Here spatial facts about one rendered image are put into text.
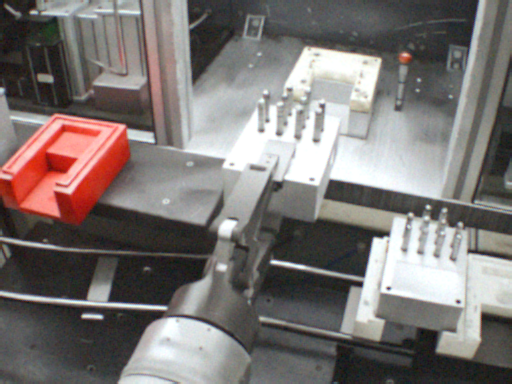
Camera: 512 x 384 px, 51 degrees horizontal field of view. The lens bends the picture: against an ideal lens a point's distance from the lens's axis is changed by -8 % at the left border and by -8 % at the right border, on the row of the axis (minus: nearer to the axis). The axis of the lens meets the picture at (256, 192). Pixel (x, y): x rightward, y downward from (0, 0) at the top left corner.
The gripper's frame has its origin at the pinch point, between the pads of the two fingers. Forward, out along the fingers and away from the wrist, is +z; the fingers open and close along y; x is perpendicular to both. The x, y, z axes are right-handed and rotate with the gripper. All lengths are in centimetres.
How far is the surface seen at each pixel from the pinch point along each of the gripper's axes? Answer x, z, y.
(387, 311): -14.1, -1.8, -13.8
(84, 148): 29.7, 9.8, -8.7
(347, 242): -6, 34, -41
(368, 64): -4.8, 40.9, -6.6
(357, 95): -4.6, 30.2, -6.4
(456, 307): -21.5, -1.8, -10.9
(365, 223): -6, 109, -106
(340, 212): 4, 112, -106
